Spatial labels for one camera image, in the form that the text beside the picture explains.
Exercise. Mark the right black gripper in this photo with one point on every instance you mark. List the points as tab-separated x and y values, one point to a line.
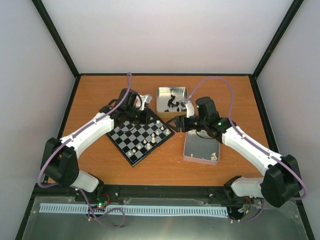
177	120

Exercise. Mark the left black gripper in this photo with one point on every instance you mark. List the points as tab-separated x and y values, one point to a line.
146	118

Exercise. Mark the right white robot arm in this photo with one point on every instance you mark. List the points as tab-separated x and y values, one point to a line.
281	179

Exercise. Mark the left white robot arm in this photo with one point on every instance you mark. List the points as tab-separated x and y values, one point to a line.
60	156

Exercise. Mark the black chess pieces pile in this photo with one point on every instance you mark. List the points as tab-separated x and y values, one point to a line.
174	105

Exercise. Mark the white chess pieces pile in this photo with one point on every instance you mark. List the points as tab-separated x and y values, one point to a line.
205	156

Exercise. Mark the green lit circuit board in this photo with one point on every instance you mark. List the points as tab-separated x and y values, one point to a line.
104	201

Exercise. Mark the gold square tin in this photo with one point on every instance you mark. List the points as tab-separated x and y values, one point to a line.
163	95

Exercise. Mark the black and silver chessboard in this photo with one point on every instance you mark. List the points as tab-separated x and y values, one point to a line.
136	141

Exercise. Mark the pink square tin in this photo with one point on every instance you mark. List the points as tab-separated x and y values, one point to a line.
200	142

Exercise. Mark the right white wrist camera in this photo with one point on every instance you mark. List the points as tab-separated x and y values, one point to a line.
188	106

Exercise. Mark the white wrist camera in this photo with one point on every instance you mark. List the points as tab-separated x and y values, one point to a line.
143	100
188	106

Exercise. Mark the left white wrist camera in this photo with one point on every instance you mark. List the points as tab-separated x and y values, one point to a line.
143	100

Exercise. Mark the light blue cable duct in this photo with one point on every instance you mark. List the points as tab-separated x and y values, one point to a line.
137	210

